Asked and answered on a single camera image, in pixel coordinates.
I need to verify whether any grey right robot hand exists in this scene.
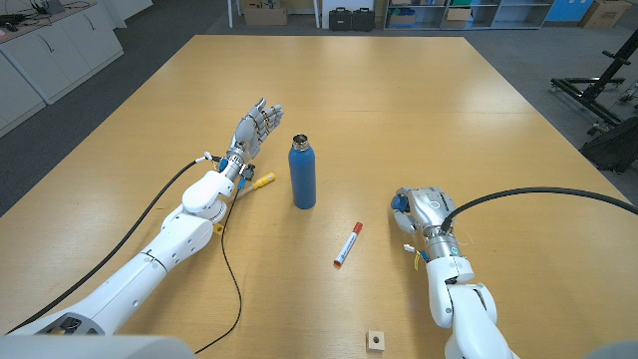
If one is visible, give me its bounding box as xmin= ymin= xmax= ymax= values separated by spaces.
xmin=390 ymin=185 xmax=457 ymax=238

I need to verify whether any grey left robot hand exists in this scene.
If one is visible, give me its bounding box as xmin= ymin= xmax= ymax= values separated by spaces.
xmin=227 ymin=97 xmax=285 ymax=166

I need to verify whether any blue metal water bottle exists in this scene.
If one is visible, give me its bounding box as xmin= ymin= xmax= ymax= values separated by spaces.
xmin=287 ymin=133 xmax=317 ymax=210

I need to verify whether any white marker pen red cap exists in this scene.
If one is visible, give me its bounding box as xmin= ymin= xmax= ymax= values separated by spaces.
xmin=333 ymin=221 xmax=364 ymax=268

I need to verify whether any large cardboard box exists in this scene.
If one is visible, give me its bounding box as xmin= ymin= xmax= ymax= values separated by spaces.
xmin=242 ymin=0 xmax=289 ymax=27

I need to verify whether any small wooden block with hole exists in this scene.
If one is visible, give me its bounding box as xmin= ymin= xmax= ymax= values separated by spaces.
xmin=365 ymin=329 xmax=386 ymax=353

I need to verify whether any black equipment case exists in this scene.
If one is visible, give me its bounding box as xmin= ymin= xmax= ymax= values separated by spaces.
xmin=328 ymin=6 xmax=353 ymax=32
xmin=351 ymin=7 xmax=377 ymax=33

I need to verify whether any cardboard box in shelf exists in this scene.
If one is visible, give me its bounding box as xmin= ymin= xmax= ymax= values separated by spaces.
xmin=442 ymin=7 xmax=473 ymax=30

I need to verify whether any black bulky base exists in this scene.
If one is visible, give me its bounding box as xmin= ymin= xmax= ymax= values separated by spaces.
xmin=579 ymin=117 xmax=638 ymax=175

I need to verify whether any black wheeled stand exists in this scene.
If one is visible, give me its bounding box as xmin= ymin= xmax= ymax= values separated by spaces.
xmin=550 ymin=29 xmax=638 ymax=136

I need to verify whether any white cabinet row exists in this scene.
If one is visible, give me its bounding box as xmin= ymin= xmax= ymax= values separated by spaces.
xmin=0 ymin=0 xmax=125 ymax=139

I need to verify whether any grey shelf unit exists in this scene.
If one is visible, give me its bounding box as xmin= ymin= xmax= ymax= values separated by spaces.
xmin=383 ymin=0 xmax=555 ymax=31

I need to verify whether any printed cardboard box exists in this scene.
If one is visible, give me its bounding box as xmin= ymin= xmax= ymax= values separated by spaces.
xmin=579 ymin=0 xmax=633 ymax=30

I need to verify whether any yellow handled screwdriver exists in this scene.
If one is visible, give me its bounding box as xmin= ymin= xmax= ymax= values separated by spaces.
xmin=233 ymin=172 xmax=276 ymax=200

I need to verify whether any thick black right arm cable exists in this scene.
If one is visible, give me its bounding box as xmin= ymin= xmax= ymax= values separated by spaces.
xmin=441 ymin=186 xmax=638 ymax=233

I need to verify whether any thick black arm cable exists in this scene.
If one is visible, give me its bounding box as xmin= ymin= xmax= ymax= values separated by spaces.
xmin=441 ymin=186 xmax=638 ymax=233
xmin=5 ymin=155 xmax=215 ymax=334

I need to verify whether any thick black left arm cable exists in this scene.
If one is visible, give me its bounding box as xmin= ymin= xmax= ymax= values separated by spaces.
xmin=5 ymin=155 xmax=215 ymax=334

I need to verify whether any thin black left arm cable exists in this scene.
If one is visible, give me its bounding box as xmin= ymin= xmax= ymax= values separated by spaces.
xmin=193 ymin=174 xmax=256 ymax=355

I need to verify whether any blue wall panel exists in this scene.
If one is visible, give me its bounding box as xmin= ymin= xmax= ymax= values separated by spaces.
xmin=545 ymin=0 xmax=582 ymax=23

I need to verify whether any black cable bundle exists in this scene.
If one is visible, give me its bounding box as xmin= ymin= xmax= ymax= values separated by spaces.
xmin=0 ymin=12 xmax=36 ymax=32

